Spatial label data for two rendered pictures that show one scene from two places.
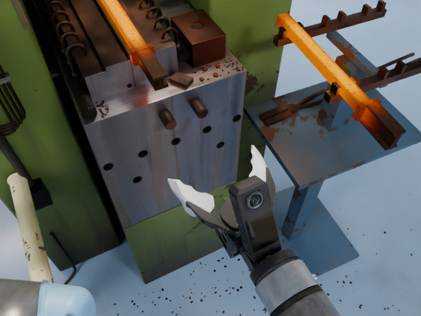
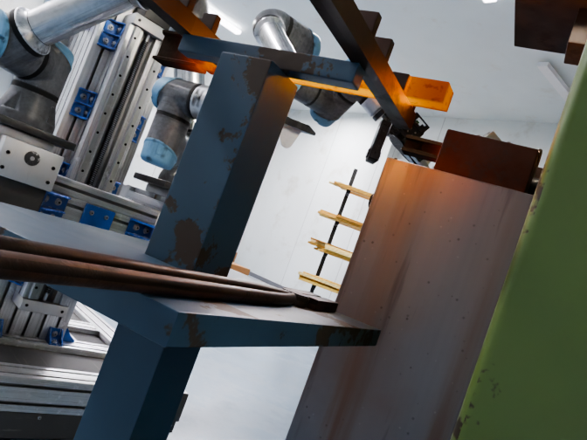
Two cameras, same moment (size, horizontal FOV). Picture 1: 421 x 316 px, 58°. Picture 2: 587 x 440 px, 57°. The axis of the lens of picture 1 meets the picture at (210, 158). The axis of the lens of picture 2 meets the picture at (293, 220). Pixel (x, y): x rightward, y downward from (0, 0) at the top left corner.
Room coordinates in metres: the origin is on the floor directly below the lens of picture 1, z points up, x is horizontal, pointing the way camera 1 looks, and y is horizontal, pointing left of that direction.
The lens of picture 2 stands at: (1.20, -0.61, 0.75)
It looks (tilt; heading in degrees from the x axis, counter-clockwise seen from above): 3 degrees up; 141
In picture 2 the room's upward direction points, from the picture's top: 20 degrees clockwise
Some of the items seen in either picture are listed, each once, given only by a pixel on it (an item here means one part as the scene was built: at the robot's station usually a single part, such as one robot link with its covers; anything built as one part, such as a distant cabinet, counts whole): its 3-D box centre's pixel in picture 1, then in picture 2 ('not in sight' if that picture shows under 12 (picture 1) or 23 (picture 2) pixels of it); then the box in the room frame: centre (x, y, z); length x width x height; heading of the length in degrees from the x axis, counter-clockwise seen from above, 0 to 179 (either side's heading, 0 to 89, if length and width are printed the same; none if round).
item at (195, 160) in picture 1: (140, 93); (542, 385); (0.86, 0.21, 0.69); 0.56 x 0.38 x 0.45; 27
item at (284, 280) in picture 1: (287, 284); (209, 104); (0.18, -0.10, 0.98); 0.08 x 0.05 x 0.08; 117
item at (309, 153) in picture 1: (331, 123); (182, 277); (0.74, -0.34, 0.69); 0.40 x 0.30 x 0.02; 114
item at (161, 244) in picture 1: (156, 180); not in sight; (0.86, 0.21, 0.23); 0.56 x 0.38 x 0.47; 27
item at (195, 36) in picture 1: (198, 37); (485, 169); (0.77, 0.03, 0.95); 0.12 x 0.09 x 0.07; 27
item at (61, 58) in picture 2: not in sight; (44, 65); (-0.36, -0.31, 0.98); 0.13 x 0.12 x 0.14; 125
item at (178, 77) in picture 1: (181, 79); not in sight; (0.65, 0.06, 0.92); 0.04 x 0.03 x 0.01; 59
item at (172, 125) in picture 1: (167, 120); not in sight; (0.58, 0.09, 0.87); 0.04 x 0.03 x 0.03; 27
